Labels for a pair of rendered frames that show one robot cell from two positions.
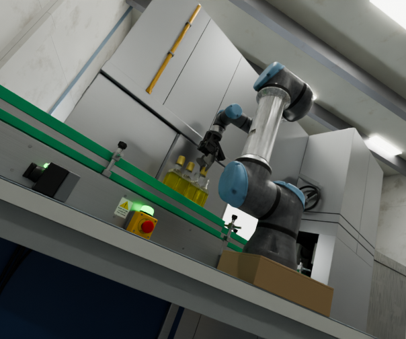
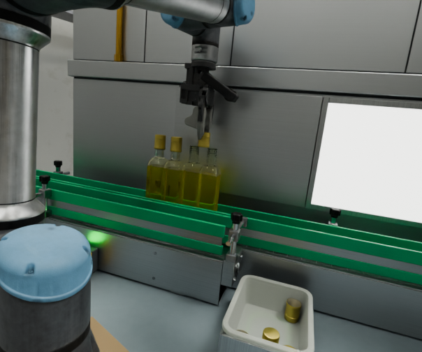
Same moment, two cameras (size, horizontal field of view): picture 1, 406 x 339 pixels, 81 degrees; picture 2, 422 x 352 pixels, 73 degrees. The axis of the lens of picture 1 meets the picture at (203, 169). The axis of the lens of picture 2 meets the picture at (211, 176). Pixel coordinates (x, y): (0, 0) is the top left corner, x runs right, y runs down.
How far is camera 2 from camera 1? 1.04 m
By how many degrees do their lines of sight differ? 59
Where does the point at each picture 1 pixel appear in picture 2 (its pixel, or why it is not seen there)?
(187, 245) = (159, 274)
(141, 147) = (142, 135)
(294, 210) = not seen: outside the picture
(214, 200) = (279, 164)
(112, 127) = (107, 129)
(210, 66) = not seen: outside the picture
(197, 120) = not seen: hidden behind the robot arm
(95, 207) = not seen: hidden behind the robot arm
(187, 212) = (151, 228)
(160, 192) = (105, 211)
